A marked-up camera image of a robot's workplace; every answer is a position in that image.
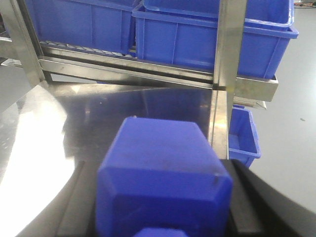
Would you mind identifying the blue bin on rack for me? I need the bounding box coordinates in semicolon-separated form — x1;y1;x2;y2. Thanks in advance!
25;0;140;54
132;0;299;79

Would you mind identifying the stainless steel flow rack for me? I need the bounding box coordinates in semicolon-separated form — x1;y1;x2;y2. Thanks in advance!
0;0;278;159

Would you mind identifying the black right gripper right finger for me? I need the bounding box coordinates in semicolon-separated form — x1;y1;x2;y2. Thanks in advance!
222;159;316;237

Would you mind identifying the blue bin left on rack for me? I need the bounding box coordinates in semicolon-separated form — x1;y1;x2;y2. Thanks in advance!
25;0;140;54

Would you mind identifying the blue bin right on rack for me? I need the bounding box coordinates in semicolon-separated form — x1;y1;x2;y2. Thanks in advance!
132;0;299;79

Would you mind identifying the blue bin below rack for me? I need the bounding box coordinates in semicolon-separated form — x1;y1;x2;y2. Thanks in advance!
229;105;261;168

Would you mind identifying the blue bottle-shaped part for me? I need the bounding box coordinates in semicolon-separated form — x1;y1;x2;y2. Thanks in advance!
95;117;233;237

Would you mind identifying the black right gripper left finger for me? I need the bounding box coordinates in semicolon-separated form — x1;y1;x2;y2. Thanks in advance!
56;161;99;237

